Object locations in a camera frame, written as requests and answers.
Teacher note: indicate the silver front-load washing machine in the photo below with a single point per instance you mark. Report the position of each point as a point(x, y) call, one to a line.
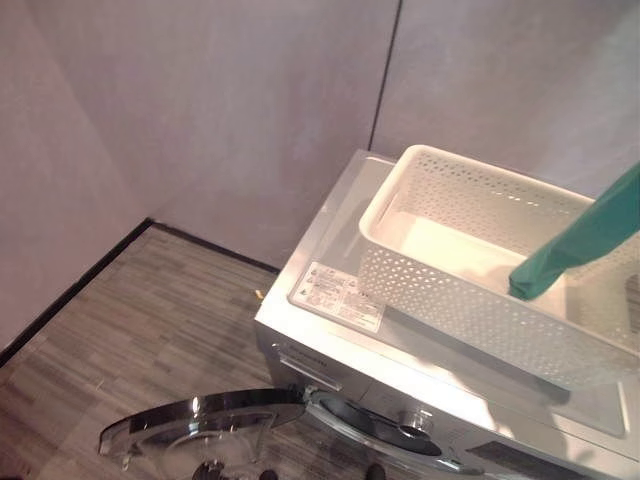
point(320, 345)

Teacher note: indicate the black floor baseboard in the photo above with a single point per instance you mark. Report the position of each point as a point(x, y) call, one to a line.
point(75, 290)

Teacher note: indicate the white perforated laundry basket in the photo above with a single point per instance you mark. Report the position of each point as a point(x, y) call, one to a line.
point(450, 310)

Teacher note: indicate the green cloth garment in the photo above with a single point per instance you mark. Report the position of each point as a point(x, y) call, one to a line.
point(580, 245)

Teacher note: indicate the white warning label sticker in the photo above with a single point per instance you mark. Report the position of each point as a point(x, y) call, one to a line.
point(335, 295)

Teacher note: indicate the round chrome washer door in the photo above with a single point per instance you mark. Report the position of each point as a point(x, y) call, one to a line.
point(200, 425)

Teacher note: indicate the chrome washer control knob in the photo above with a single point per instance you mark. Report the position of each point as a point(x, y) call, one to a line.
point(414, 421)

